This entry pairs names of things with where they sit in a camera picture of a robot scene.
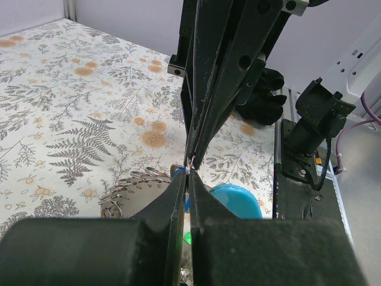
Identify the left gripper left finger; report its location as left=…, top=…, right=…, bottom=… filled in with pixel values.
left=1, top=172, right=186, bottom=285

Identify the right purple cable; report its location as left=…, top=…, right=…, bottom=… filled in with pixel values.
left=336, top=89, right=381, bottom=173

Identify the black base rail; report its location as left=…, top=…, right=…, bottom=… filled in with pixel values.
left=273, top=119, right=348, bottom=230

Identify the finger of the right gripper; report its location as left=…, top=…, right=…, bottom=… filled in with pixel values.
left=186, top=1, right=233, bottom=167
left=195, top=0, right=288, bottom=170

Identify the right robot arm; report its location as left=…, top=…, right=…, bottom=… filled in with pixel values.
left=168, top=1, right=380, bottom=219

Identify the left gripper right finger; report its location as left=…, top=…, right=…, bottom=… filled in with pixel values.
left=189, top=173, right=362, bottom=285

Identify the floral table mat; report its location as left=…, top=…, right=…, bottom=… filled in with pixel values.
left=0, top=18, right=276, bottom=239

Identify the green key tag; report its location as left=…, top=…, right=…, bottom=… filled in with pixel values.
left=183, top=231, right=192, bottom=245

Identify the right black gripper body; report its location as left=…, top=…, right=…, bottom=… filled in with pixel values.
left=167, top=1, right=310, bottom=105

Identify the metal key organizer disc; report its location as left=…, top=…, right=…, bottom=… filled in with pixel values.
left=99, top=166, right=263, bottom=221

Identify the blue key tag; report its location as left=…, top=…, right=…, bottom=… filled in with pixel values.
left=171, top=167, right=190, bottom=213

